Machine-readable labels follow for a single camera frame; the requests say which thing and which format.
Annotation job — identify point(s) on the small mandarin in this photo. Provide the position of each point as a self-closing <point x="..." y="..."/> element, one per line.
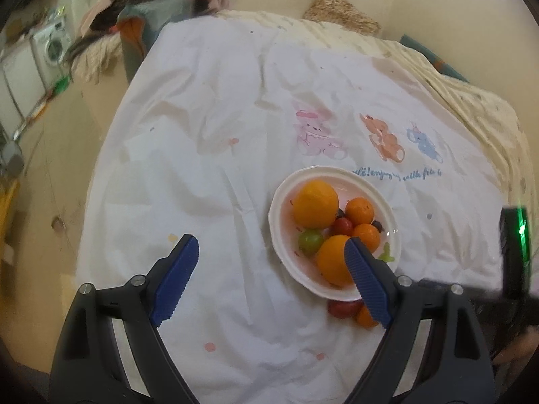
<point x="364" y="318"/>
<point x="360" y="211"/>
<point x="369" y="236"/>

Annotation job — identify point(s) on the pile of clothes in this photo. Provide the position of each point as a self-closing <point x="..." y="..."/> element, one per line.
<point x="124" y="31"/>

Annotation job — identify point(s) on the white pink ceramic plate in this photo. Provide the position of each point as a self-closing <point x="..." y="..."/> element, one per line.
<point x="285" y="232"/>

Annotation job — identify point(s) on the patterned pillow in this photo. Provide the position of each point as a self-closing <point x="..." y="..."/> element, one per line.
<point x="344" y="14"/>

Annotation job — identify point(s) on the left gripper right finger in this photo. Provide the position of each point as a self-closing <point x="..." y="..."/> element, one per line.
<point x="455" y="367"/>

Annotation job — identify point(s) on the person's right hand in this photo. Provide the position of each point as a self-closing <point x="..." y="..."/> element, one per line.
<point x="517" y="354"/>

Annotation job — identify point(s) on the cream floral bed sheet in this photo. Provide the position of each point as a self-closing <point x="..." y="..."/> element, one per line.
<point x="490" y="119"/>

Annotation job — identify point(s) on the green lime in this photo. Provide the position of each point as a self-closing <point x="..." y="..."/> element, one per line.
<point x="310" y="241"/>

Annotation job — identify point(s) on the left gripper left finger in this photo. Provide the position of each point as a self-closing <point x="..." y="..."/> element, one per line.
<point x="87" y="367"/>

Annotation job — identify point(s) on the large orange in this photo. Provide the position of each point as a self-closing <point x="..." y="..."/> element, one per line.
<point x="315" y="206"/>
<point x="329" y="260"/>

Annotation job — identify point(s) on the red tomato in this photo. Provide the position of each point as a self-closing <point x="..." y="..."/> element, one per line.
<point x="342" y="226"/>
<point x="344" y="310"/>

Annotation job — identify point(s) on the white washing machine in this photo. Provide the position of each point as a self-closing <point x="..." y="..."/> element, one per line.
<point x="50" y="44"/>

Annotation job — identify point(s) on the white kitchen cabinet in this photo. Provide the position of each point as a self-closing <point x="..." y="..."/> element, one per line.
<point x="22" y="88"/>

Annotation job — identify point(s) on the white cartoon print duvet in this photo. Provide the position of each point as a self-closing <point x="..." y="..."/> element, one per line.
<point x="219" y="114"/>

